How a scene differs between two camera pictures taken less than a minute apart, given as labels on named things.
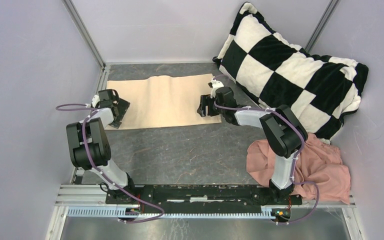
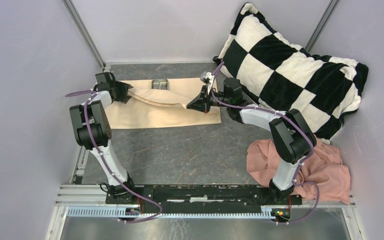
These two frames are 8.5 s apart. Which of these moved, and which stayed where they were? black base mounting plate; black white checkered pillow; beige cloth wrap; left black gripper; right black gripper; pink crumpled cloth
Moved: left black gripper; right black gripper
Stayed: beige cloth wrap; black white checkered pillow; pink crumpled cloth; black base mounting plate
